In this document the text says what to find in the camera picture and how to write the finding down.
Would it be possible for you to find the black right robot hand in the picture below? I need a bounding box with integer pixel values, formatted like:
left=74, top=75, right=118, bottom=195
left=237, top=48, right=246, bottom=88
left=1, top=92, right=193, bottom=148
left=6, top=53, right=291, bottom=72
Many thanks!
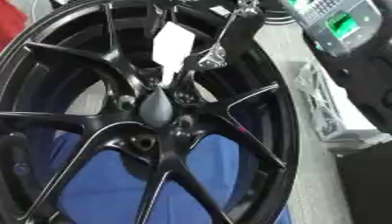
left=143, top=0, right=269, bottom=88

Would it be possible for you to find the white pin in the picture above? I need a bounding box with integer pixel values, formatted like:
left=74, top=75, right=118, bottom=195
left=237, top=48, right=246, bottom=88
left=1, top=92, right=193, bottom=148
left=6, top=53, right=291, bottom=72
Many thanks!
left=151, top=21, right=198, bottom=88

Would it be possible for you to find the black spoked wheel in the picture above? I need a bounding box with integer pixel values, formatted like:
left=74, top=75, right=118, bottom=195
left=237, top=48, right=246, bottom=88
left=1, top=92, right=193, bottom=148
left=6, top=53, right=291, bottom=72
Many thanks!
left=0, top=0, right=302, bottom=224

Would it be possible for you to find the pale pierced panel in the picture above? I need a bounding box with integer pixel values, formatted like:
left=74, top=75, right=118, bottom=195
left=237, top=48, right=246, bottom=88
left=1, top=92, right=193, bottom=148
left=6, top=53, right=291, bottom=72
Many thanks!
left=292, top=60, right=355, bottom=142

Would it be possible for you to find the black cabinet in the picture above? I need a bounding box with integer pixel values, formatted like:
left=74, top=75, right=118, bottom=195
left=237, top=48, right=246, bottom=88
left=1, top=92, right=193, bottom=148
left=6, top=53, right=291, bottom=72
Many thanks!
left=333, top=142, right=392, bottom=224

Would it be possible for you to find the red fabric item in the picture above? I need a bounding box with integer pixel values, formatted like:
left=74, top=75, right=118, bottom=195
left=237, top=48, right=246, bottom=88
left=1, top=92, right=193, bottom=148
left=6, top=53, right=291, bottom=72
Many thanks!
left=0, top=0, right=30, bottom=51

